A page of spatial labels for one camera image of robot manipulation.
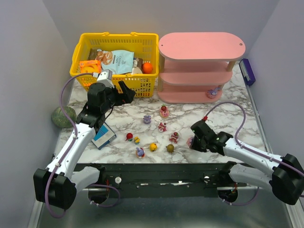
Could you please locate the green textured melon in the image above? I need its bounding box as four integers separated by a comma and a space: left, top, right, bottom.
51, 106, 76, 128

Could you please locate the small yellow blue toy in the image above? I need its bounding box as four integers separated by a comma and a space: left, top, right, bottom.
134, 137, 140, 144

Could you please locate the yellow plastic shopping basket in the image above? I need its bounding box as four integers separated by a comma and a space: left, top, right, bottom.
69, 32, 159, 97

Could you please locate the orange snack box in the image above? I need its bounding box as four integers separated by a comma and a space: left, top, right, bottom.
79, 60, 101, 79

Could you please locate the brown snack packet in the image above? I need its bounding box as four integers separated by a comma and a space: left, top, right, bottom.
87, 49, 99, 60

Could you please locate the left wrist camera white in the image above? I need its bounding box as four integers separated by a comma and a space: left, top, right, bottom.
93, 69, 114, 88

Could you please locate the red cherry toy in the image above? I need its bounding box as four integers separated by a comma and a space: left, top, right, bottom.
126, 133, 133, 142

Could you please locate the light blue chips bag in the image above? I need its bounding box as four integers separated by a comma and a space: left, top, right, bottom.
95, 49, 134, 75

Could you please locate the purple orange bunny toy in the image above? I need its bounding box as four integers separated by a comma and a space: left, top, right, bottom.
136, 147, 145, 159

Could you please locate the pink bear figure toy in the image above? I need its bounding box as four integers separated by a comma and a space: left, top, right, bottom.
158, 123, 167, 133

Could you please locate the pink three-tier shelf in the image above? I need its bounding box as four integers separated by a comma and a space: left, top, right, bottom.
158, 32, 246, 104

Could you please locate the small purple bunny toy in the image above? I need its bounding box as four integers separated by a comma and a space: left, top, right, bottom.
143, 115, 151, 124

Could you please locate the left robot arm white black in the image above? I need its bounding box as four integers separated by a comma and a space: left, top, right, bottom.
33, 81, 136, 210

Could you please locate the olive brown round toy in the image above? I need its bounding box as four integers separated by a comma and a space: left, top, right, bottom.
166, 144, 174, 153

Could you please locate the purple box at wall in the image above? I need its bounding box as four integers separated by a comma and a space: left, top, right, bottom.
239, 58, 256, 86

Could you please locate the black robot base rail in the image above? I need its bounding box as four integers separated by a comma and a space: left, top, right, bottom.
71, 162, 252, 199

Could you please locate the blue white box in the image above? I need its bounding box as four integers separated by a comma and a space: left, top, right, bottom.
92, 123, 117, 150

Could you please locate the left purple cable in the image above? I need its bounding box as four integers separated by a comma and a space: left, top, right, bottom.
44, 72, 98, 219

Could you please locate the beige round item in basket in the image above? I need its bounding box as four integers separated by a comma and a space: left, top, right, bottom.
131, 66, 143, 75

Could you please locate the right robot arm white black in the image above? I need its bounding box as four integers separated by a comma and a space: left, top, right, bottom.
190, 120, 304, 205

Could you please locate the strawberry pink bear donut toy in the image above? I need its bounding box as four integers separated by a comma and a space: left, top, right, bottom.
160, 104, 170, 118

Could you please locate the orange fruit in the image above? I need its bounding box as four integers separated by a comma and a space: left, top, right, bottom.
142, 62, 153, 74

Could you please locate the purple bunny toy on shelf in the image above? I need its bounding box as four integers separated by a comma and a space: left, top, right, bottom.
206, 87, 220, 99

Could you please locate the yellow duck toy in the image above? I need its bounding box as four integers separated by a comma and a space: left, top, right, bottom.
149, 143, 158, 152

